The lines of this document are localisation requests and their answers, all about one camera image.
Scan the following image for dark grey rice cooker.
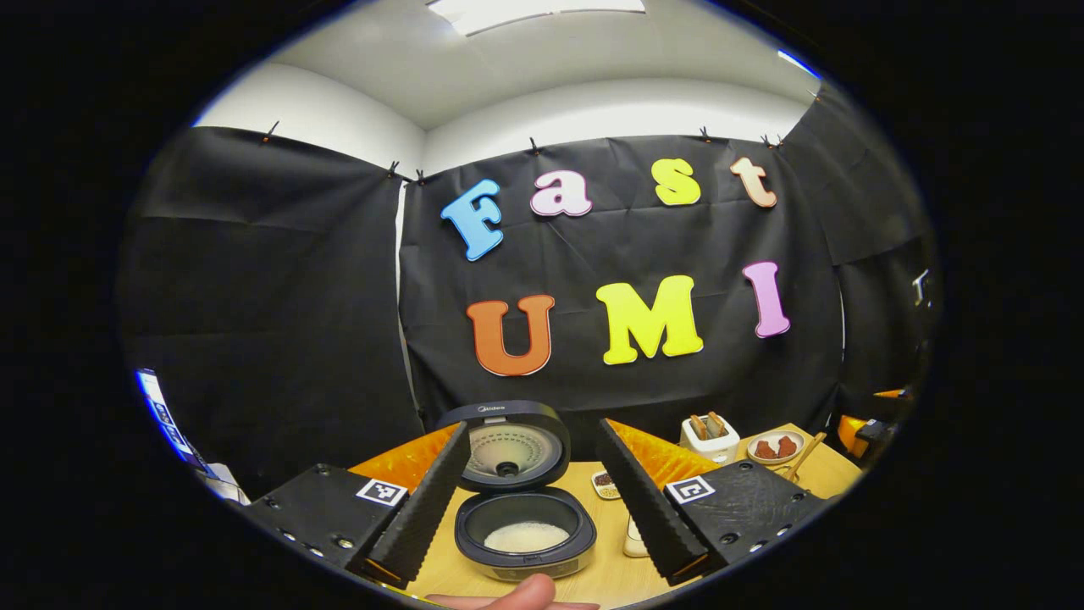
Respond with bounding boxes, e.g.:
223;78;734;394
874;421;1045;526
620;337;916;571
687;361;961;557
436;401;597;582

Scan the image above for computer monitor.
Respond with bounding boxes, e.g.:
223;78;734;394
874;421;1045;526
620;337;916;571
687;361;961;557
135;368;209;472

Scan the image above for white toaster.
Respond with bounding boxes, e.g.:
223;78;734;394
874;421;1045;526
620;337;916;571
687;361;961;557
680;413;741;466

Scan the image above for white side desk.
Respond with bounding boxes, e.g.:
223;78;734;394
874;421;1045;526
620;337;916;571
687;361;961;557
197;462;252;507

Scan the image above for round white plate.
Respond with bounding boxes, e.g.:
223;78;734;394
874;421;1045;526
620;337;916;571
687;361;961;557
747;430;806;466

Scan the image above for wooden spoon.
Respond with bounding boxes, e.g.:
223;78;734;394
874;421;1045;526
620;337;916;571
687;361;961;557
783;432;827;484

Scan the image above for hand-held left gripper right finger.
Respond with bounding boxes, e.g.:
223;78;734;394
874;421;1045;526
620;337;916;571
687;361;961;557
595;418;827;587

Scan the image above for large ceiling light panel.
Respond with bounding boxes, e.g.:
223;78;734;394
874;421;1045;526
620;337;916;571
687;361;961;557
426;0;646;37

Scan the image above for black backdrop cloth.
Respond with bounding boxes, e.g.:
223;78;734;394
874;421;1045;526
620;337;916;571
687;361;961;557
119;80;941;501

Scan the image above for white rice layer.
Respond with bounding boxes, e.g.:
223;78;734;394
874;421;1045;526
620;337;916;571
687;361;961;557
484;521;572;554

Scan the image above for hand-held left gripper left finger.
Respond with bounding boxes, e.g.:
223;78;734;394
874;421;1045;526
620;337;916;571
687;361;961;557
246;421;472;590

